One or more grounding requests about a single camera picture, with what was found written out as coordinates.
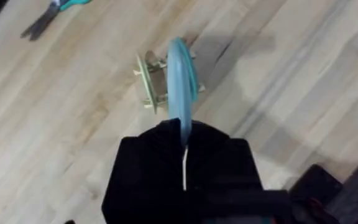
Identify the blue plate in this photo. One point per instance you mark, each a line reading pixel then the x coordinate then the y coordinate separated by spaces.
pixel 180 84

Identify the small wooden peg rack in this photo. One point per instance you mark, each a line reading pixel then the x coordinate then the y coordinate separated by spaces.
pixel 152 84

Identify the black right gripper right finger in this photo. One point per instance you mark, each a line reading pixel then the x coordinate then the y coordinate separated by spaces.
pixel 222 168

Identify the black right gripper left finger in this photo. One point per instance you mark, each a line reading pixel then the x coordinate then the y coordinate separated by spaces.
pixel 148 174

